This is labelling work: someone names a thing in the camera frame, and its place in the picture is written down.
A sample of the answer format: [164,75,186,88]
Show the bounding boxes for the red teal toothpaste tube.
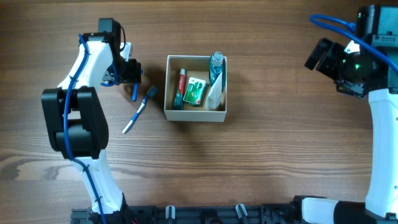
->
[174,68,186,110]

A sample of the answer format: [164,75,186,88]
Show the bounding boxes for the white lotion tube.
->
[205,73,223,111]

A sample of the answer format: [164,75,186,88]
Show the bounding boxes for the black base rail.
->
[70,203,302,224]

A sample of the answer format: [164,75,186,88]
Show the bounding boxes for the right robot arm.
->
[297,5,397,223]

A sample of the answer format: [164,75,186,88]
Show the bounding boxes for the blue mouthwash bottle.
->
[209,52,225,90]

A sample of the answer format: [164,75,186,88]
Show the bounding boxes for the blue white toothbrush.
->
[122,86,158,134]

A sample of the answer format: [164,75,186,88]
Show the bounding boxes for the left blue cable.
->
[63,33,121,224]

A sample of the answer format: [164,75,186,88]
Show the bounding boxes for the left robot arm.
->
[41,18,142,223]

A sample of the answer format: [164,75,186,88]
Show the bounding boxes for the green Dettol soap bar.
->
[183,77,206,106]

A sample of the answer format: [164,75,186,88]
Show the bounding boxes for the blue disposable razor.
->
[131,70,144,101]

